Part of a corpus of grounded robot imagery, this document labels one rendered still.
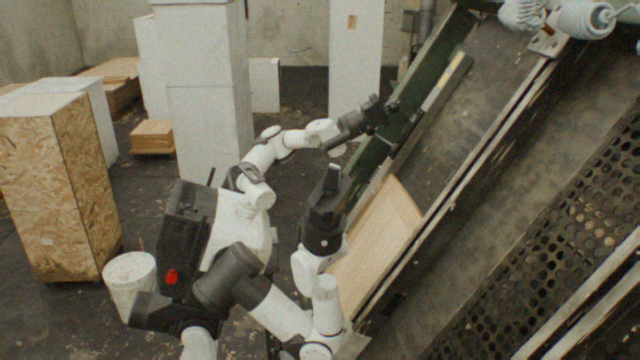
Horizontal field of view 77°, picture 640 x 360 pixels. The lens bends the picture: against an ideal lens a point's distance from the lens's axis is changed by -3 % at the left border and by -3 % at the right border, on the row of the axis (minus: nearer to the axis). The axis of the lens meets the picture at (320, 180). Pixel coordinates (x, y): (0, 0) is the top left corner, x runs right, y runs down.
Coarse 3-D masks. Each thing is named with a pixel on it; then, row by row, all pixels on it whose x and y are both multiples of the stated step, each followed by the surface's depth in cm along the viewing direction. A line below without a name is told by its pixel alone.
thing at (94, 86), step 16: (48, 80) 419; (64, 80) 418; (80, 80) 418; (96, 80) 417; (16, 96) 368; (96, 96) 421; (96, 112) 421; (112, 128) 454; (112, 144) 455; (112, 160) 455
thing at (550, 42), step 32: (576, 0) 88; (544, 32) 93; (544, 64) 95; (576, 64) 92; (512, 96) 99; (544, 96) 94; (512, 128) 97; (480, 160) 101; (448, 192) 107; (480, 192) 104; (448, 224) 107; (416, 256) 110; (384, 288) 115; (352, 320) 123; (384, 320) 119; (352, 352) 123
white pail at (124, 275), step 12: (108, 264) 249; (120, 264) 251; (132, 264) 251; (144, 264) 251; (108, 276) 241; (120, 276) 237; (132, 276) 241; (144, 276) 240; (120, 288) 236; (132, 288) 238; (144, 288) 244; (120, 300) 243; (132, 300) 243; (120, 312) 250
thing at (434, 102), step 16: (464, 64) 133; (448, 80) 135; (432, 96) 139; (448, 96) 137; (432, 112) 139; (416, 128) 141; (400, 160) 146; (384, 176) 148; (368, 192) 152; (352, 224) 155
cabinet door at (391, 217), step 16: (384, 192) 146; (400, 192) 137; (368, 208) 152; (384, 208) 143; (400, 208) 133; (416, 208) 127; (368, 224) 148; (384, 224) 138; (400, 224) 130; (416, 224) 122; (352, 240) 153; (368, 240) 143; (384, 240) 135; (400, 240) 127; (352, 256) 149; (368, 256) 139; (384, 256) 131; (336, 272) 155; (352, 272) 144; (368, 272) 135; (352, 288) 140; (368, 288) 132; (352, 304) 136
